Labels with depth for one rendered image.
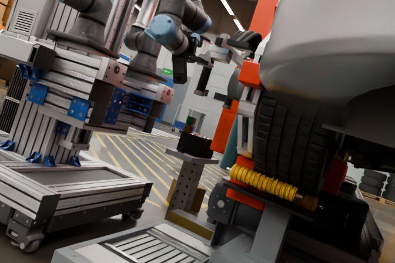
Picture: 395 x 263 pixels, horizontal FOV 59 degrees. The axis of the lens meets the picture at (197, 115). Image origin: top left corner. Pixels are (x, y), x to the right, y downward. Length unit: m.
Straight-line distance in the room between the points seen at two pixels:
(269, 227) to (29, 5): 1.52
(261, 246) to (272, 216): 0.12
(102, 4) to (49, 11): 0.46
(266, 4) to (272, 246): 1.25
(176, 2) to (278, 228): 0.88
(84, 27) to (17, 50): 0.27
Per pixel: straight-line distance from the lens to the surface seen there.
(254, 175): 1.30
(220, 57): 1.35
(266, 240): 1.41
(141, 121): 1.84
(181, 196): 2.13
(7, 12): 12.60
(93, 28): 1.52
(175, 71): 1.21
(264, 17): 1.99
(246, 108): 1.19
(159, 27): 1.04
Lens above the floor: 0.65
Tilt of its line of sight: 1 degrees up
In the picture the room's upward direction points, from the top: 18 degrees clockwise
